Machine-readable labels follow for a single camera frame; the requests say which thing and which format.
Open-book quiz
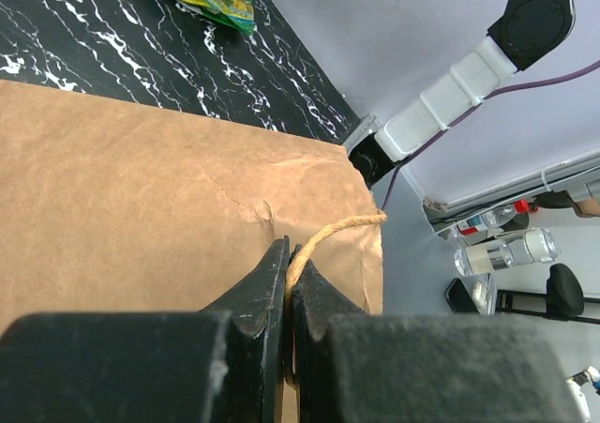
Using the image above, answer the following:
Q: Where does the clear plastic bottle red cap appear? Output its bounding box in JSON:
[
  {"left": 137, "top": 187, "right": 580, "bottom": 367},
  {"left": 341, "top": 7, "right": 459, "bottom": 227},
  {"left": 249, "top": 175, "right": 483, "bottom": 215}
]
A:
[{"left": 457, "top": 200, "right": 530, "bottom": 235}]

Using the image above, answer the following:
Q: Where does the brown paper bag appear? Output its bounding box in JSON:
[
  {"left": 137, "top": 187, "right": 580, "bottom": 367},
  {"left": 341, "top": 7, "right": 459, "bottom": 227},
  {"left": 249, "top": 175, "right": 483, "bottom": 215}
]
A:
[{"left": 1, "top": 81, "right": 377, "bottom": 326}]

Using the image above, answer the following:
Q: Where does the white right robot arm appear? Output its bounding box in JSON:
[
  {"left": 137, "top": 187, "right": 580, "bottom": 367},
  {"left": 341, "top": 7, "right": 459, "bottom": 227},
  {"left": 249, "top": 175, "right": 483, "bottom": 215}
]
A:
[{"left": 349, "top": 0, "right": 575, "bottom": 187}]

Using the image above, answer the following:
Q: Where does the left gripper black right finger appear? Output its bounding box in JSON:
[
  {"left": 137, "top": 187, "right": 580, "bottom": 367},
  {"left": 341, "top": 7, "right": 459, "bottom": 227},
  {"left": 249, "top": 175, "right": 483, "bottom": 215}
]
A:
[{"left": 292, "top": 264, "right": 580, "bottom": 422}]

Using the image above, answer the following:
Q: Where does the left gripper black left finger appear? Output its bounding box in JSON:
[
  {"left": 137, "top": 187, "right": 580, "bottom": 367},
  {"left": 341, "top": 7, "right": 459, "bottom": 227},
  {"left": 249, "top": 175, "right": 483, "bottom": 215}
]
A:
[{"left": 1, "top": 238, "right": 290, "bottom": 422}]

